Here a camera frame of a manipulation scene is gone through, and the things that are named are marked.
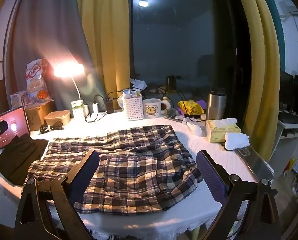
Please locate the small printed box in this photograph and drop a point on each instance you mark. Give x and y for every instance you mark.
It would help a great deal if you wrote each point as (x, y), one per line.
(17, 100)

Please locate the small white roll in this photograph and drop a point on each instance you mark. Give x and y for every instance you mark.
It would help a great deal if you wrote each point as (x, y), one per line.
(202, 117)

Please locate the grey plush toy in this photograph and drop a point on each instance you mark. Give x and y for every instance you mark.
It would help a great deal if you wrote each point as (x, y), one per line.
(171, 112)

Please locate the teal curtain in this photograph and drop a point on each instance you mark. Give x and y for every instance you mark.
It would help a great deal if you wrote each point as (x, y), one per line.
(276, 25)

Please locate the snack bag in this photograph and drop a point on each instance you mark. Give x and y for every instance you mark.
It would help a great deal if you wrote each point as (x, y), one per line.
(35, 80)

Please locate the plaid pants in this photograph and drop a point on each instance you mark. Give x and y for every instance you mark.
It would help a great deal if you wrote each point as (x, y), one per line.
(129, 170)

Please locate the white and green box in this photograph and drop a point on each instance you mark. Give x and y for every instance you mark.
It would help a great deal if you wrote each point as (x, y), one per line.
(79, 110)

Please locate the steel tumbler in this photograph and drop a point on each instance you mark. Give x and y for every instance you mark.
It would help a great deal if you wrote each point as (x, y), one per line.
(216, 107)

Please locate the yellow curtain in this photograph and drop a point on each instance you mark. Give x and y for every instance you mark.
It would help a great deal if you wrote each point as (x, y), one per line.
(261, 67)
(106, 30)

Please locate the tablet with red screen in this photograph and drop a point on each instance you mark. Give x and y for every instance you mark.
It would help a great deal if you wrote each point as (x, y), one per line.
(12, 126)

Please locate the thin printed booklet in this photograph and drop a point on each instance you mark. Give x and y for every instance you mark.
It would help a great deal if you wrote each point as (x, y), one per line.
(176, 118)

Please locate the white desk lamp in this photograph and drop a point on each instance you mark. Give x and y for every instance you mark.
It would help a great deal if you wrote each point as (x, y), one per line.
(69, 70)

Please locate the white towel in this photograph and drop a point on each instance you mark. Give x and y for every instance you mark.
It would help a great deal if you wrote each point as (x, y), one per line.
(237, 141)

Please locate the yellow duck packet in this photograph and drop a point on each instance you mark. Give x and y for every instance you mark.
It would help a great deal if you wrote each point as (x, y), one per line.
(191, 108)

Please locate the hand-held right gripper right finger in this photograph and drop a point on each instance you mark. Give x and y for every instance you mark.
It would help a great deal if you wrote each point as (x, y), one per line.
(209, 175)

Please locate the white tablecloth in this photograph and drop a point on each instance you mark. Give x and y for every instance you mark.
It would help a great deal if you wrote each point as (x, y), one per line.
(214, 152)

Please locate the black power adapter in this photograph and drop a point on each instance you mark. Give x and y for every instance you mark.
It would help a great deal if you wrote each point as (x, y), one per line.
(110, 106)

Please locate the white lotion tube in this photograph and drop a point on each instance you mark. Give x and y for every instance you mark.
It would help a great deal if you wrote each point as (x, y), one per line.
(196, 129)

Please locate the black cloth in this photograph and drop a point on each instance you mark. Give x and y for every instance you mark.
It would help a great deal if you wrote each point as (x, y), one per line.
(16, 160)

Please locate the grey curtain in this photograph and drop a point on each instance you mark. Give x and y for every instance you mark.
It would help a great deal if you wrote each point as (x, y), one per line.
(46, 30)

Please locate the tissue box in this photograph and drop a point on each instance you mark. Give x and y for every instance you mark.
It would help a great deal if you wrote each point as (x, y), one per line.
(221, 131)

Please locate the white shelf unit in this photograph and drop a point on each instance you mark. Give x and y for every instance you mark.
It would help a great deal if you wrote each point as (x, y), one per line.
(289, 135)

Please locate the round wooden box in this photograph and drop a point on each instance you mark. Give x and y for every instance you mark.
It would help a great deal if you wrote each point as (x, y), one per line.
(57, 118)

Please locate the white bear mug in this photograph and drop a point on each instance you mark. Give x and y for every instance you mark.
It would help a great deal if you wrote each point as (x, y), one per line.
(151, 110)

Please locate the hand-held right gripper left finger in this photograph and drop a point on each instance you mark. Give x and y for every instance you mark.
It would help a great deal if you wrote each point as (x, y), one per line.
(86, 172)

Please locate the black device on sill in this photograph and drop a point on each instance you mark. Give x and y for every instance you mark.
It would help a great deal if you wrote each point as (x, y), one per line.
(171, 82)

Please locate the white plastic basket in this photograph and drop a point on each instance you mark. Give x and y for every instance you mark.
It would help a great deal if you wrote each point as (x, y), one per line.
(133, 108)

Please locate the smartphone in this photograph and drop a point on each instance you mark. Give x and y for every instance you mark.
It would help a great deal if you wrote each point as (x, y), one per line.
(256, 163)

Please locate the crumpled white paper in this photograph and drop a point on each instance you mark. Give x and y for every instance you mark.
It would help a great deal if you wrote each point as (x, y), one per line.
(139, 83)

